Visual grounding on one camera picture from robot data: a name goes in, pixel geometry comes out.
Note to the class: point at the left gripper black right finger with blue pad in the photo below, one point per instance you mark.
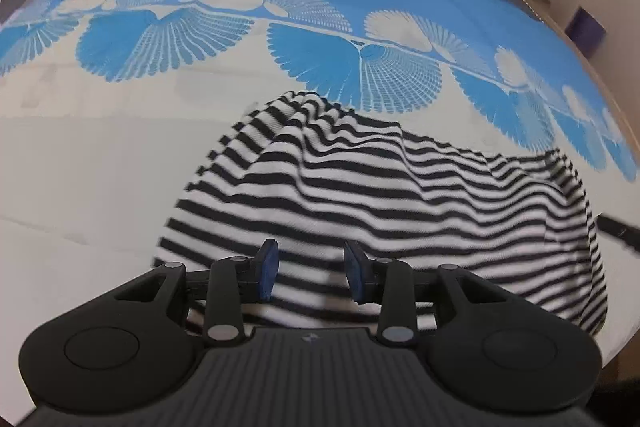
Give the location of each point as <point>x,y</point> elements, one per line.
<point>390,284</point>

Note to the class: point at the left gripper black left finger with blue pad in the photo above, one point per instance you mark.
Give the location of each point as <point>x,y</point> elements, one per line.
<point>233,282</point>

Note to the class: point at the black white striped garment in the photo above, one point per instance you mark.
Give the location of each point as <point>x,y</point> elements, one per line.
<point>312,175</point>

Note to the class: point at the blue white patterned bedsheet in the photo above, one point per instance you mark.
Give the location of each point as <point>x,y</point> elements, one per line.
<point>108,108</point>

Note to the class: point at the purple box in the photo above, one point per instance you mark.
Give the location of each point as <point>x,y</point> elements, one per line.
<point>586,32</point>

